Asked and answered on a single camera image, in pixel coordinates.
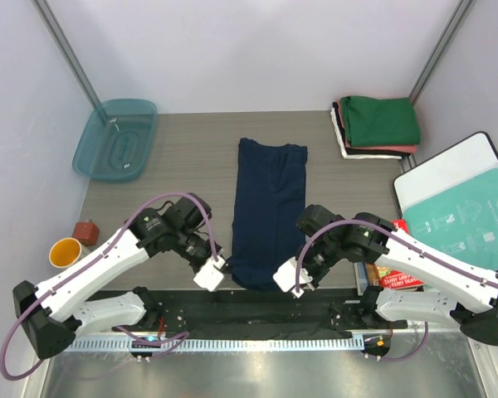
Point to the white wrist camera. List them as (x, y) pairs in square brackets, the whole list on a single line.
[(284, 277), (210, 275)]

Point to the navy blue t shirt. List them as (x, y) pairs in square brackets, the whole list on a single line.
[(270, 195)]

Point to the white folded t shirt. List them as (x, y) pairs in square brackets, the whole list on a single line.
[(339, 132)]

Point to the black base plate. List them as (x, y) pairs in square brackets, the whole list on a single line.
[(237, 311)]

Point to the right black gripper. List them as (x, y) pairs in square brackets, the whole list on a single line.
[(315, 277)]

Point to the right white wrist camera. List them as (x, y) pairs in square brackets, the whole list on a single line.
[(284, 277)]

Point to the aluminium rail frame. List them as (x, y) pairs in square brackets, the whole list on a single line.
[(402, 360)]

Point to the red brown block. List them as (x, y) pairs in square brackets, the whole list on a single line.
[(86, 232)]

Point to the white orange mug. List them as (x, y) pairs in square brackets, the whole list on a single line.
[(67, 252)]

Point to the white board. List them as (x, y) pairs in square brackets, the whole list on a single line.
[(462, 161)]

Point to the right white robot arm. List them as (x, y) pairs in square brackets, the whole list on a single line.
[(463, 295)]

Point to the pink folded t shirt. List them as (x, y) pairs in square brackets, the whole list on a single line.
[(399, 150)]

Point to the green folded t shirt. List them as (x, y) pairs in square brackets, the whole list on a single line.
[(370, 122)]

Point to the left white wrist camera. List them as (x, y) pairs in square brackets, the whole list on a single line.
[(210, 275)]

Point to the red treehouse book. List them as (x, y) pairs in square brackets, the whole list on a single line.
[(393, 279)]

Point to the teal plastic bin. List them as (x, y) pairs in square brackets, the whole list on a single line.
[(116, 140)]

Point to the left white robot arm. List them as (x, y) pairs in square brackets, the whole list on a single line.
[(55, 312)]

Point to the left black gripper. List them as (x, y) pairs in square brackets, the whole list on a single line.
[(210, 253)]

